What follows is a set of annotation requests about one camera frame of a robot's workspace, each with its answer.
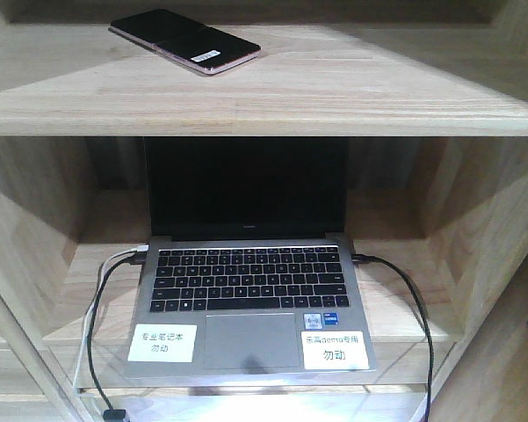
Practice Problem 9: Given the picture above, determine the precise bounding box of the black foldable smartphone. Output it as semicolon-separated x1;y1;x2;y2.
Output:
109;9;261;76

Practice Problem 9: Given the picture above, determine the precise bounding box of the silver laptop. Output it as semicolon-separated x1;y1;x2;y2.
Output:
125;136;376;381

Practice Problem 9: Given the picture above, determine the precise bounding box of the wooden shelf unit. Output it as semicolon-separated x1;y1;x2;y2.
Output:
0;1;528;421

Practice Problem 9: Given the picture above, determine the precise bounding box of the grey usb hub adapter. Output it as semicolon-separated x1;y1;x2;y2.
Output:
102;409;130;422

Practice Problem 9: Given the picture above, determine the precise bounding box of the black laptop power cable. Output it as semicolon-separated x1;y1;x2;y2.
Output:
351;252;435;422

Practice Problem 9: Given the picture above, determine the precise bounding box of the white laptop cable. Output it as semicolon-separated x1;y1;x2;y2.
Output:
72;245;149;397

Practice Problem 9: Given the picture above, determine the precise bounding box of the black laptop cable left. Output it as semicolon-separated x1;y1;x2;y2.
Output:
86;254;145;412

